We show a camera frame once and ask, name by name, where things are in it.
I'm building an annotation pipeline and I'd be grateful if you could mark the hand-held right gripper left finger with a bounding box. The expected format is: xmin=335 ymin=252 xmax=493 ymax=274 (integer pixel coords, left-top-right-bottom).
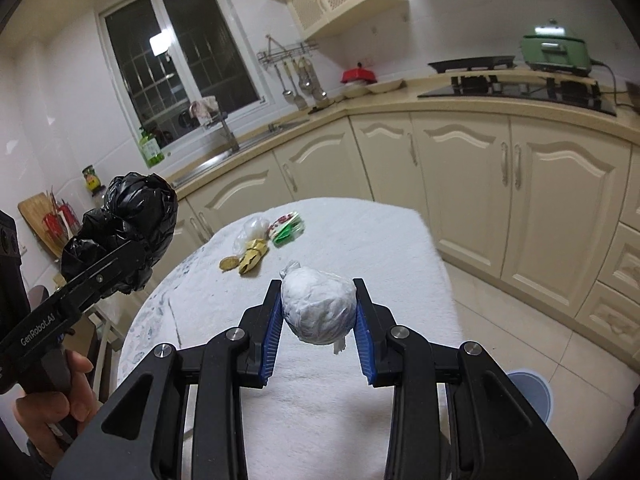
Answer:
xmin=52 ymin=279 xmax=286 ymax=480

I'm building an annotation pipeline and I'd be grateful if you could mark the white fleece tablecloth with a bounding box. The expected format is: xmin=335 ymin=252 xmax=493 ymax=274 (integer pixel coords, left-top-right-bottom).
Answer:
xmin=117 ymin=197 xmax=463 ymax=480

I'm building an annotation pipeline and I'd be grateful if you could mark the cream kitchen base cabinet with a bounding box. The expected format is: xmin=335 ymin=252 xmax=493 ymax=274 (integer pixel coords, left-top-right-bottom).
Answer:
xmin=165 ymin=105 xmax=640 ymax=356

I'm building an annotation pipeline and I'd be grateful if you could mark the wooden cutting board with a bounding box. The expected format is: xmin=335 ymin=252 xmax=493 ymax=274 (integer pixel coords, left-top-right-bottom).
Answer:
xmin=17 ymin=192 xmax=71 ymax=261

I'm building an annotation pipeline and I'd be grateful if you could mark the black plastic bag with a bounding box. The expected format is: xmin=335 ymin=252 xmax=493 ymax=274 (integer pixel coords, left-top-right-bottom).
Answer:
xmin=60 ymin=172 xmax=179 ymax=295

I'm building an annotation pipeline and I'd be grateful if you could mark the metal faucet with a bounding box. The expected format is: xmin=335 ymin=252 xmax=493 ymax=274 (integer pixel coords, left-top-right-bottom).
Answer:
xmin=202 ymin=105 xmax=241 ymax=153

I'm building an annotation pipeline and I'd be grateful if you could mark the metal spoon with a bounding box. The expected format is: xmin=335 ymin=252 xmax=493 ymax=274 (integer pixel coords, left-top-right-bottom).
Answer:
xmin=302 ymin=57 xmax=331 ymax=106

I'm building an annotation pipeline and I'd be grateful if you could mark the green electric pot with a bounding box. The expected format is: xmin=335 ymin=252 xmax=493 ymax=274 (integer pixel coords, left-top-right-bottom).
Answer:
xmin=522 ymin=19 xmax=593 ymax=78

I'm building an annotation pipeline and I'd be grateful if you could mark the person's left hand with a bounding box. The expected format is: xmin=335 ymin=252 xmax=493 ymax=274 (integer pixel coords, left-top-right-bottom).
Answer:
xmin=12 ymin=349 xmax=96 ymax=456

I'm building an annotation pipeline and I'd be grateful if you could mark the metal slotted spatula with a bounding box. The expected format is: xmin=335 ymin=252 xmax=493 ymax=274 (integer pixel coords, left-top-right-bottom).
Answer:
xmin=286 ymin=60 xmax=308 ymax=111

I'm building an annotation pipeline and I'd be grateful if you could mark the metal utensil rack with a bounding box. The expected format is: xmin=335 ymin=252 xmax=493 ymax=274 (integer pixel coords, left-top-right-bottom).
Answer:
xmin=257 ymin=35 xmax=321 ymax=66

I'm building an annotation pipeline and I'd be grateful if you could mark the black power cable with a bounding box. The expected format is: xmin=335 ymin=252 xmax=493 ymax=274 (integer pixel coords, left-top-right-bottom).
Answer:
xmin=590 ymin=60 xmax=640 ymax=108

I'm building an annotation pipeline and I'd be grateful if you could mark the clear plastic bag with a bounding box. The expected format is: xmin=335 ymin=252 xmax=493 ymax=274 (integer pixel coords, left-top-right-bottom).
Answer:
xmin=232 ymin=215 xmax=273 ymax=256

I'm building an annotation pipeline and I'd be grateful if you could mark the blue plastic trash bin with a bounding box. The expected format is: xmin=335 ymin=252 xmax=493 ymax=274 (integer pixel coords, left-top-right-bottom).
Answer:
xmin=506 ymin=370 xmax=555 ymax=426

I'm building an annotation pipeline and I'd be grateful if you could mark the yellow crumpled wrapper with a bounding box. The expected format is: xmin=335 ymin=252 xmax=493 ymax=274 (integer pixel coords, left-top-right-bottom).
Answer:
xmin=239 ymin=240 xmax=271 ymax=277

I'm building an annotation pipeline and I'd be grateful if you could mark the green detergent bottle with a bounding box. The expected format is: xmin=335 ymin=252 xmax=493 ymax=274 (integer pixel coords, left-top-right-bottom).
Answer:
xmin=137 ymin=125 xmax=165 ymax=170

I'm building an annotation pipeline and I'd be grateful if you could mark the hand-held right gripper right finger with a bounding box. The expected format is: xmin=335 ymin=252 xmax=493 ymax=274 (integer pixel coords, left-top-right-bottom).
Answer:
xmin=352 ymin=278 xmax=581 ymax=480

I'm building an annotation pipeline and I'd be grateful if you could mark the metal ladle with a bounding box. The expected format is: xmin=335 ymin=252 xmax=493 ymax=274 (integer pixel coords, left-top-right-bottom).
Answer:
xmin=276 ymin=62 xmax=295 ymax=99

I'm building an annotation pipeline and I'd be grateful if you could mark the yellow label jar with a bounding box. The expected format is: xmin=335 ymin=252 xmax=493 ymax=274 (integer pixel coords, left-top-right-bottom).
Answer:
xmin=81 ymin=164 xmax=103 ymax=196

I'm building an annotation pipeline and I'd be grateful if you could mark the steel sink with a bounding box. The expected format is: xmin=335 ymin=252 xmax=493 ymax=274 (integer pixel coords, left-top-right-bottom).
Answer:
xmin=170 ymin=119 xmax=311 ymax=187

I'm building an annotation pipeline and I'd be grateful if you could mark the black griddle pan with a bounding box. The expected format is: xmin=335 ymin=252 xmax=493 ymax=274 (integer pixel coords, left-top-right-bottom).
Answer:
xmin=427 ymin=55 xmax=517 ymax=75

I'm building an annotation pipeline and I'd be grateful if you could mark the cream cabinet door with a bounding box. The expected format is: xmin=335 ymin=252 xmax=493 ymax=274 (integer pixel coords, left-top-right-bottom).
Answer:
xmin=185 ymin=152 xmax=296 ymax=241
xmin=272 ymin=142 xmax=373 ymax=211
xmin=350 ymin=114 xmax=421 ymax=208
xmin=502 ymin=116 xmax=633 ymax=318
xmin=410 ymin=112 xmax=516 ymax=288

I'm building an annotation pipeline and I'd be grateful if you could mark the green red snack wrapper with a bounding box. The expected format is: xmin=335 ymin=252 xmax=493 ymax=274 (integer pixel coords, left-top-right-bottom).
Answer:
xmin=267 ymin=211 xmax=306 ymax=247

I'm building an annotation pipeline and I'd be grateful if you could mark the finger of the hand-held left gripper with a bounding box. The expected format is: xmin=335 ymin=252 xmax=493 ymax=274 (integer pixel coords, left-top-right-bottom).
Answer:
xmin=52 ymin=240 xmax=147 ymax=312

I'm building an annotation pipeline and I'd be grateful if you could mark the white oval dish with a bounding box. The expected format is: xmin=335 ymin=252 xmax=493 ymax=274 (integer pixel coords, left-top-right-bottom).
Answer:
xmin=365 ymin=78 xmax=407 ymax=95

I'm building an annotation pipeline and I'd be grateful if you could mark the black gas stove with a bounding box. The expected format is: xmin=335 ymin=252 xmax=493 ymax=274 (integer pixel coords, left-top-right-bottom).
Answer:
xmin=417 ymin=74 xmax=618 ymax=117

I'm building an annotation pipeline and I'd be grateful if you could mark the white knotted plastic bag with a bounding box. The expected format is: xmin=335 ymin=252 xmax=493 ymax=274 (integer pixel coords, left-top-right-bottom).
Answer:
xmin=280 ymin=261 xmax=357 ymax=356

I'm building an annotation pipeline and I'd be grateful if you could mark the kitchen window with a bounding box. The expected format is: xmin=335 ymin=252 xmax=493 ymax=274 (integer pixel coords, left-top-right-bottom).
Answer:
xmin=97 ymin=0 xmax=273 ymax=146

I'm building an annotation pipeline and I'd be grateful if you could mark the pink cloth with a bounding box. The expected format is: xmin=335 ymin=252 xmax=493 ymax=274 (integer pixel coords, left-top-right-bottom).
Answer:
xmin=189 ymin=96 xmax=221 ymax=125

